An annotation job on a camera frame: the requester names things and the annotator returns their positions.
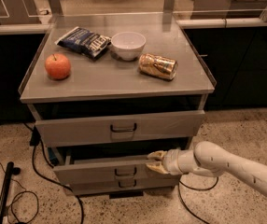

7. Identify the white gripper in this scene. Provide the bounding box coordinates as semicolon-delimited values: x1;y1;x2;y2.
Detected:
146;149;196;175

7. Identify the grey drawer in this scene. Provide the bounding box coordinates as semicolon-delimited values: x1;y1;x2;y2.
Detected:
35;110;204;147
54;155;178;185
70;176;179;196

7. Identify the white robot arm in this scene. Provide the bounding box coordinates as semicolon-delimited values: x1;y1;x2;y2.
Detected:
147;141;267;197

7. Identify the grey bottom drawer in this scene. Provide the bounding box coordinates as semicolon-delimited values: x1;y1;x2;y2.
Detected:
70;176;179;196

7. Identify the grey drawer cabinet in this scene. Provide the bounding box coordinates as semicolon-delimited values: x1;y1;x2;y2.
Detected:
18;12;218;200

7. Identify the grey top drawer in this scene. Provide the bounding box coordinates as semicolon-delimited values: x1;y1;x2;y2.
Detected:
35;110;204;147

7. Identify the gold soda can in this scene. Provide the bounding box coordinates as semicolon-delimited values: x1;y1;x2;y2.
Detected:
139;53;177;80

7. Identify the white bowl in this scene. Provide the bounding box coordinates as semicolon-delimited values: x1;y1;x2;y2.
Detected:
111;32;146;61

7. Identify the blue chip bag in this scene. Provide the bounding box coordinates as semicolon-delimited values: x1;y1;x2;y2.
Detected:
55;27;111;60

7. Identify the red apple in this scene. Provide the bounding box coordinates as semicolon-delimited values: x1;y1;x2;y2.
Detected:
45;53;71;80

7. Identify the black pole on floor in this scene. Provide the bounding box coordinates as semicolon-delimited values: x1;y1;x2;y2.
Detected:
0;161;20;224

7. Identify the clear acrylic barrier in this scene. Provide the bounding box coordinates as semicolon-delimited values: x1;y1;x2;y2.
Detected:
0;0;267;25

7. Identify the black cable right floor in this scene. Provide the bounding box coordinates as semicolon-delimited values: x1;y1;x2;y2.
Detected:
177;175;220;224

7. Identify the black cable floor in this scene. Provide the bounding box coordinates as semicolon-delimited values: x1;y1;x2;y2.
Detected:
177;175;220;224
21;121;85;224

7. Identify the black cable left floor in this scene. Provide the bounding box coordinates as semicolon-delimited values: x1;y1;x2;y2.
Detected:
21;121;85;224

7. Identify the thin black looped cable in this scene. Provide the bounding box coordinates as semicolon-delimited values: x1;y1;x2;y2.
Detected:
0;158;40;224

